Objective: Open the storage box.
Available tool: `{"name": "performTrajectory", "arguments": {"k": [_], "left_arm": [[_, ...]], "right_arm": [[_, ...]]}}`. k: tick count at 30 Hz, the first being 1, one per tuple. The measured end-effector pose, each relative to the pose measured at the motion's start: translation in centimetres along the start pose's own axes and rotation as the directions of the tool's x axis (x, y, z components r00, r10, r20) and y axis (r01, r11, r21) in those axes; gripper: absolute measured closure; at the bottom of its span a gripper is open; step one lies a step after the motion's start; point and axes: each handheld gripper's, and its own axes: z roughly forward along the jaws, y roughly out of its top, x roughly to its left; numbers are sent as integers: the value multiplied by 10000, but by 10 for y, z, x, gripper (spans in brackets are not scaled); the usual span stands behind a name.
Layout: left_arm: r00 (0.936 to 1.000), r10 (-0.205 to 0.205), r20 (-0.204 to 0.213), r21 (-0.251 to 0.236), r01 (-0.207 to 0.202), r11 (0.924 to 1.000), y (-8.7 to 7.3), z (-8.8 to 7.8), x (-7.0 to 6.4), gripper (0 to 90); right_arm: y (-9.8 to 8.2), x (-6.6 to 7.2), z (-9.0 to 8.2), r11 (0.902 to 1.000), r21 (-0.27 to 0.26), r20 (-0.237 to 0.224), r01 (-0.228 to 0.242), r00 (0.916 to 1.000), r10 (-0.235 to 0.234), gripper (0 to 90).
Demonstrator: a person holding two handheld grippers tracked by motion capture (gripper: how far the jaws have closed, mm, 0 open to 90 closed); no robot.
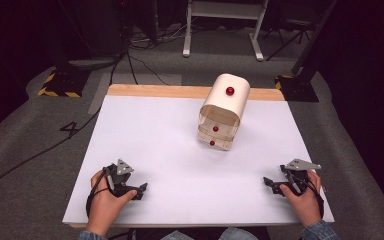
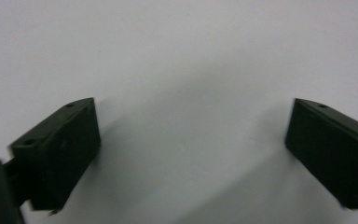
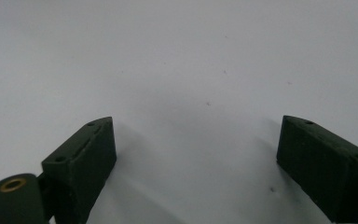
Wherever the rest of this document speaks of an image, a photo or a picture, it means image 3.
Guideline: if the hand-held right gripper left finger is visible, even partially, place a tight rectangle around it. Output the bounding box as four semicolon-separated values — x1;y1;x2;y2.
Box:
41;116;117;224

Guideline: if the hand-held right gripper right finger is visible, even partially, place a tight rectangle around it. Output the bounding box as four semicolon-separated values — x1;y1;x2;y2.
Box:
276;115;358;224

